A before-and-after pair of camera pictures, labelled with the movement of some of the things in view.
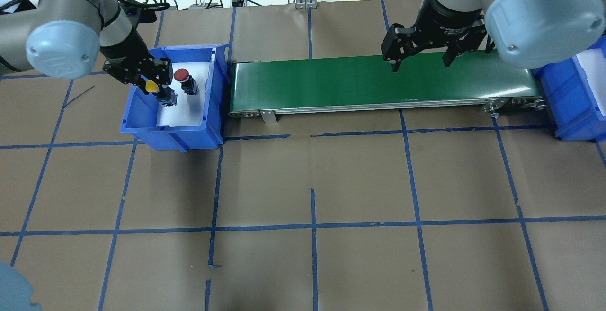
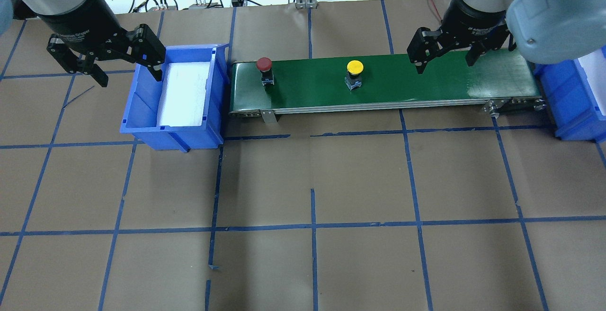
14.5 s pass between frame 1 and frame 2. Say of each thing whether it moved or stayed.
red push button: moved
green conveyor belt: stayed
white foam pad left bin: stayed
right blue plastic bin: stayed
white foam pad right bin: stayed
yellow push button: moved
